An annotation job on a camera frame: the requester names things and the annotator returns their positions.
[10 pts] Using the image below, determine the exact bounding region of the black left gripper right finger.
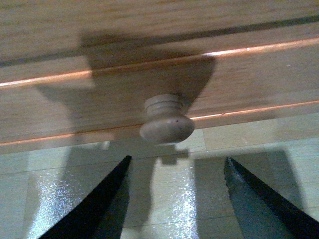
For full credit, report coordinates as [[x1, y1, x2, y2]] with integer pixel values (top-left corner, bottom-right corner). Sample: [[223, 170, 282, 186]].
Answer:
[[224, 157, 319, 239]]

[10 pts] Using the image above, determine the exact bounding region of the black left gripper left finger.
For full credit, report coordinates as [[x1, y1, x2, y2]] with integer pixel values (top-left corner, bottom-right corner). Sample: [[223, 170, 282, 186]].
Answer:
[[44, 156, 132, 239]]

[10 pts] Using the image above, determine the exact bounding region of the drawer knob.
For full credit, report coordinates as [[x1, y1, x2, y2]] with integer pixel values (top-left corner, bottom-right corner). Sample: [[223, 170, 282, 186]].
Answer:
[[140, 94, 195, 145]]

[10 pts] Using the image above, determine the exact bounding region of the wooden drawer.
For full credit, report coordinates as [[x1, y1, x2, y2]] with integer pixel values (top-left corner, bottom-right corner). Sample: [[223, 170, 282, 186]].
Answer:
[[0, 0, 319, 154]]

